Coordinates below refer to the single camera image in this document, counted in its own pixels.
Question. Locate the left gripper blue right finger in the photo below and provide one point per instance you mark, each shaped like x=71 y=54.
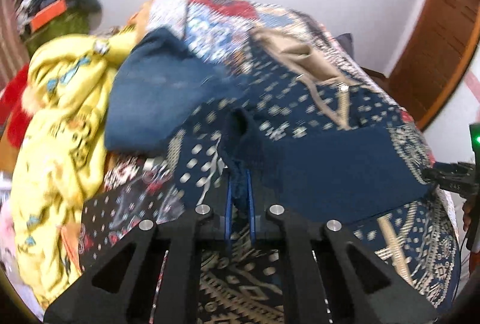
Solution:
x=251 y=208

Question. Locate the green cloth covered stand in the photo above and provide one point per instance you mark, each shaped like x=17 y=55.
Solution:
x=70 y=22

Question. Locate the red plush item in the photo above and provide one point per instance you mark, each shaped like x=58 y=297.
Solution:
x=13 y=112

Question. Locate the wooden wardrobe with door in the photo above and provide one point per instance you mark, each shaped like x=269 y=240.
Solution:
x=435 y=58

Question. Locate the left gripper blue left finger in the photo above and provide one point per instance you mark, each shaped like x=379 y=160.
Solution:
x=228 y=214

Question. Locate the patchwork patterned bedspread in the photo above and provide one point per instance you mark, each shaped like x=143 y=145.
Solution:
x=142 y=185

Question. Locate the person's right hand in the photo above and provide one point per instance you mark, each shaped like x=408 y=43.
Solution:
x=467 y=209

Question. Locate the striped red-gold curtain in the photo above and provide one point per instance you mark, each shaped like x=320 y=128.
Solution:
x=13 y=51

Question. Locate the grey bag on floor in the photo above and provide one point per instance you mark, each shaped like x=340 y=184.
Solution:
x=345 y=40

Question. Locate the orange box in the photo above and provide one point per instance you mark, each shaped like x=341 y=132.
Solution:
x=48 y=13

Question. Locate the navy patterned hooded jacket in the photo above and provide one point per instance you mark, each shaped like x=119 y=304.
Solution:
x=330 y=147

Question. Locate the yellow cartoon fleece blanket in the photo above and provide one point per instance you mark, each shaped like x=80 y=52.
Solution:
x=61 y=160

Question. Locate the blue denim garment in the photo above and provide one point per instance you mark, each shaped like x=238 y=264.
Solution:
x=156 y=90

